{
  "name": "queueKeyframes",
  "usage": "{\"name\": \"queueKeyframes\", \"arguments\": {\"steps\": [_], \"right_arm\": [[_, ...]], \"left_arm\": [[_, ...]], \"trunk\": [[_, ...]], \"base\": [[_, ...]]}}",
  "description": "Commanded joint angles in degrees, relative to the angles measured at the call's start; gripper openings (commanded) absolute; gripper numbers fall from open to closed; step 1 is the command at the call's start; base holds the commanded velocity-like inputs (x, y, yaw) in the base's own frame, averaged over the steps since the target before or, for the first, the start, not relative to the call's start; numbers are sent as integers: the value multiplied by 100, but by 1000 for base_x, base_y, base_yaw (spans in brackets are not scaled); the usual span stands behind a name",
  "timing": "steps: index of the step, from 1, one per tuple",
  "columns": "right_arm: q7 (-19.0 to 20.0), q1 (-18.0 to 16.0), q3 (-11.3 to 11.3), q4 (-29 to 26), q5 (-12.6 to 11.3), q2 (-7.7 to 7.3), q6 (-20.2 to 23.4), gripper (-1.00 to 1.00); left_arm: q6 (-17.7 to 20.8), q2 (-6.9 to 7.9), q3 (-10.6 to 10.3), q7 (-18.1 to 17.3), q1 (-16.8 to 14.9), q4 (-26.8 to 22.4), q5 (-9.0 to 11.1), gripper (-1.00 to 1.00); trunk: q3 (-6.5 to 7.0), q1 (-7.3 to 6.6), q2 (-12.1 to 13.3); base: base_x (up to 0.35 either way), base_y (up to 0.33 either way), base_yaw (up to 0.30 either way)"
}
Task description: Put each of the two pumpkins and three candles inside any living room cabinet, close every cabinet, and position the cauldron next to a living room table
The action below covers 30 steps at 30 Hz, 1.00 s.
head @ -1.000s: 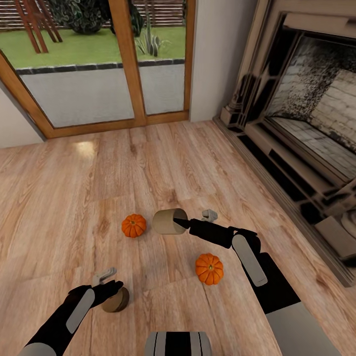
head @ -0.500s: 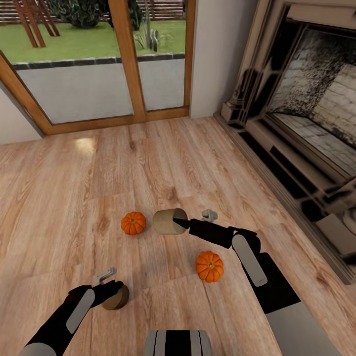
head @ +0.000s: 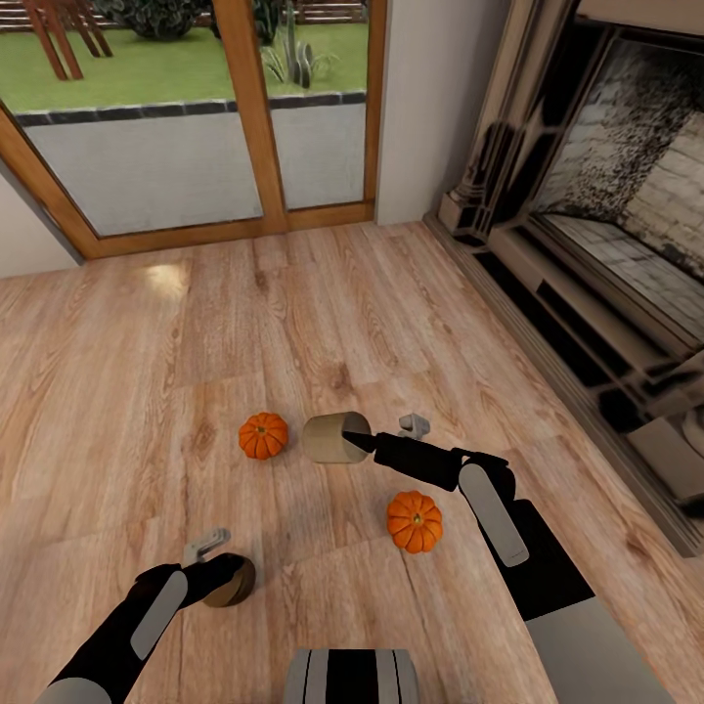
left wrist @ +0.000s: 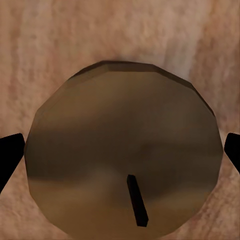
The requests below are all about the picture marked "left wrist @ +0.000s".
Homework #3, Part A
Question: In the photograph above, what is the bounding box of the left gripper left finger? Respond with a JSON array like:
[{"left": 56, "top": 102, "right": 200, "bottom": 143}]
[{"left": 0, "top": 133, "right": 25, "bottom": 193}]

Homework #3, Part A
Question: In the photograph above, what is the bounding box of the pillar candle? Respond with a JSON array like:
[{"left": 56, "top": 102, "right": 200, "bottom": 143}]
[{"left": 23, "top": 60, "right": 224, "bottom": 240}]

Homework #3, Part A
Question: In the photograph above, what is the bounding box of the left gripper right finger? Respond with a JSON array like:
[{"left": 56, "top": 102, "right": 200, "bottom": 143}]
[{"left": 224, "top": 132, "right": 240, "bottom": 173}]

